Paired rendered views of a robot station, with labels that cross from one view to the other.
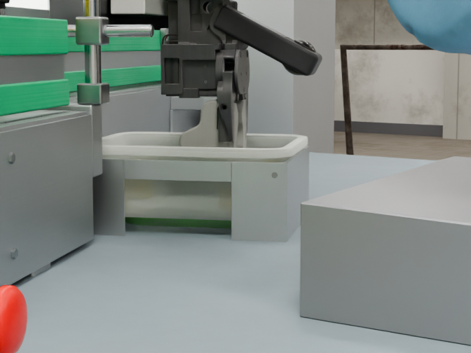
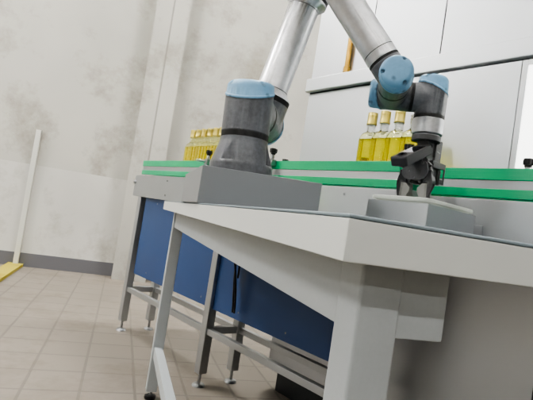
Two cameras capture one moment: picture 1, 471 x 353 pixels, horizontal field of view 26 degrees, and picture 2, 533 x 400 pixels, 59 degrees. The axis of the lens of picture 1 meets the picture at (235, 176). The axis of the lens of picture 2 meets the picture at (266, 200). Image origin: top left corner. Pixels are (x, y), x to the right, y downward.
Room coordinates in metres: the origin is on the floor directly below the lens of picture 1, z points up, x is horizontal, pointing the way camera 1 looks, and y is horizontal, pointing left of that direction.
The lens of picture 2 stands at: (1.54, -1.12, 0.74)
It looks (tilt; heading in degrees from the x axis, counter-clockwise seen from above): 2 degrees up; 129
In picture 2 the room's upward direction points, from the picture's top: 9 degrees clockwise
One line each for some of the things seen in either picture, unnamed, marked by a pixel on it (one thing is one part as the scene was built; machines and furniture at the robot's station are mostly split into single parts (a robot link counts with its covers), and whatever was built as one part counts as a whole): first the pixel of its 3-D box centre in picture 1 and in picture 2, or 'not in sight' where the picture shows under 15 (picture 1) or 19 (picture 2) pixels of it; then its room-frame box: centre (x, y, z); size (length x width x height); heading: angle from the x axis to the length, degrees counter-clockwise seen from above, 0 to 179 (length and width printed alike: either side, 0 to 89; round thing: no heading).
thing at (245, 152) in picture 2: not in sight; (242, 154); (0.77, -0.30, 0.88); 0.15 x 0.15 x 0.10
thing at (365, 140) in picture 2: not in sight; (366, 162); (0.75, 0.34, 0.99); 0.06 x 0.06 x 0.21; 79
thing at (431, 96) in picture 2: not in sight; (430, 98); (1.08, 0.02, 1.10); 0.09 x 0.08 x 0.11; 28
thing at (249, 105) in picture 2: not in sight; (249, 107); (0.76, -0.30, 1.00); 0.13 x 0.12 x 0.14; 118
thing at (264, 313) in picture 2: not in sight; (234, 259); (0.15, 0.41, 0.54); 1.59 x 0.18 x 0.43; 169
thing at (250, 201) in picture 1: (172, 187); (425, 224); (1.09, 0.07, 0.79); 0.27 x 0.17 x 0.08; 79
